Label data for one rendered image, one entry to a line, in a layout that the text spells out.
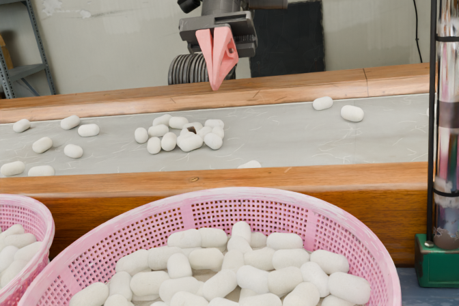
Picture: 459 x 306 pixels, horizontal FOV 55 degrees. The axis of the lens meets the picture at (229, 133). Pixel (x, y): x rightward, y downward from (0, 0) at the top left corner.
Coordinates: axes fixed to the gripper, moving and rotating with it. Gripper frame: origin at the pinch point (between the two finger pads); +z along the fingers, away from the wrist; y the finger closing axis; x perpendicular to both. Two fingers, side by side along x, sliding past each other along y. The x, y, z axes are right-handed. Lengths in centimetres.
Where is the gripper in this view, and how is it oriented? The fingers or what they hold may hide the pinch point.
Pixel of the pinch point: (214, 82)
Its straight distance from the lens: 59.7
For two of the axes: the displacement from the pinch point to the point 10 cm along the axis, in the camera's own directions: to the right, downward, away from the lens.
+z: -0.6, 8.7, -4.9
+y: 9.7, -0.6, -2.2
